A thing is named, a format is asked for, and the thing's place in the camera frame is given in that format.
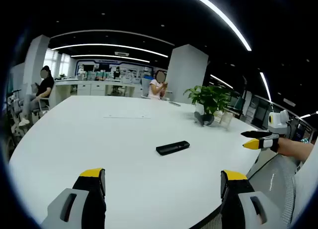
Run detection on white office chair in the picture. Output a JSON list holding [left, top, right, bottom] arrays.
[[4, 88, 25, 138]]

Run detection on grey mesh office chair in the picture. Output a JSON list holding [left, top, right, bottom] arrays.
[[191, 152, 305, 229]]

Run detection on black remote control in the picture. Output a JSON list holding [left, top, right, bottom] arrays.
[[156, 141, 191, 156]]

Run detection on person's white shirt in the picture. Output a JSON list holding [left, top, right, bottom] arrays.
[[289, 143, 318, 229]]

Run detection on ceiling light strip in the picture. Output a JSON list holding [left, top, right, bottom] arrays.
[[210, 74, 234, 89], [183, 0, 252, 52], [51, 43, 169, 58], [71, 54, 151, 63], [259, 72, 273, 102]]

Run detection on white counter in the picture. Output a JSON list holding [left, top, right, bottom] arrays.
[[53, 78, 150, 98]]

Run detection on potted green plant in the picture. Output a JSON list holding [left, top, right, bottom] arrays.
[[183, 84, 233, 117]]

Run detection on black cable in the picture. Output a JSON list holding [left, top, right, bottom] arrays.
[[287, 121, 296, 140]]

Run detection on table cable cover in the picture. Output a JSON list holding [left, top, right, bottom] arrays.
[[103, 112, 152, 120]]

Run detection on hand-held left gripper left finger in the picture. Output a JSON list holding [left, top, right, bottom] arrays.
[[40, 167, 107, 229]]

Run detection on black curved object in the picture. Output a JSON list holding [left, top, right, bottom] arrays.
[[194, 111, 215, 127]]

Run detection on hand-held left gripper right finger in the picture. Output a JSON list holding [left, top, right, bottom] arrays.
[[220, 169, 283, 229]]

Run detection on white square pillar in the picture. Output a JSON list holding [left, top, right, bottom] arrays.
[[23, 34, 50, 90], [165, 44, 209, 104]]

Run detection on blue framed display wall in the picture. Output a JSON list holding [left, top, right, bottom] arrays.
[[76, 59, 169, 82]]

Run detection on clear plastic container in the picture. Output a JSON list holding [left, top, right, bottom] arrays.
[[218, 110, 234, 130]]

